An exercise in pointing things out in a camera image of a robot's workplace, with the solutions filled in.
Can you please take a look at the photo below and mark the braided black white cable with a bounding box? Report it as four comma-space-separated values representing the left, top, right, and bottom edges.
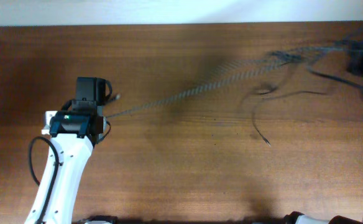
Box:
105, 45, 350, 119

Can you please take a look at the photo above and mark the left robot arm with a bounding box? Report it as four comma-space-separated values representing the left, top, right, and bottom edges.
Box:
25, 77, 115, 223

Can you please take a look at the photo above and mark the left camera cable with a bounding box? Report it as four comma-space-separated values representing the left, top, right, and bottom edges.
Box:
27, 135, 61, 224

